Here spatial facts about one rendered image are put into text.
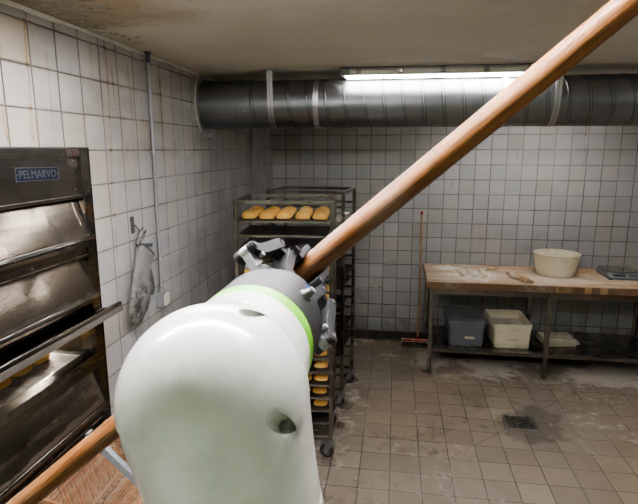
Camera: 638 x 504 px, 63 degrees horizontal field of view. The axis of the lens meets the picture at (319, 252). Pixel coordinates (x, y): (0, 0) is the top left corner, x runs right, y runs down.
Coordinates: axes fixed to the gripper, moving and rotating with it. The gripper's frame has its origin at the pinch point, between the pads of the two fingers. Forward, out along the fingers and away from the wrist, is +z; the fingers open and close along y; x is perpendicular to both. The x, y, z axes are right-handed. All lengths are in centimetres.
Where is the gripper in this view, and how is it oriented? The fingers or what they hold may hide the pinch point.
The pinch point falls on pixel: (306, 269)
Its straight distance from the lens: 64.0
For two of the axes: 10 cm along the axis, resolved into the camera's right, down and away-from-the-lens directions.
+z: 1.3, -1.8, 9.7
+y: 6.5, 7.6, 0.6
